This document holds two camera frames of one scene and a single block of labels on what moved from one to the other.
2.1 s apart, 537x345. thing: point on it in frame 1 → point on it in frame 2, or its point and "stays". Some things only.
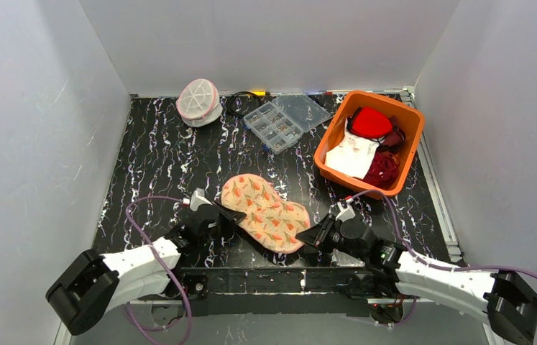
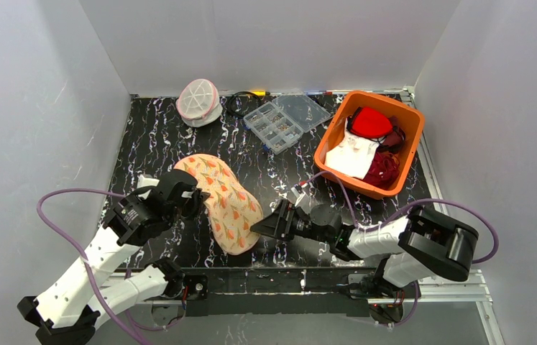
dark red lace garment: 383,171 stays
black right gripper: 327,230 → 285,221
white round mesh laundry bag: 198,102 stays
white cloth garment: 353,155 stays
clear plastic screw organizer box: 279,126 stays
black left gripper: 218,215 → 185,196
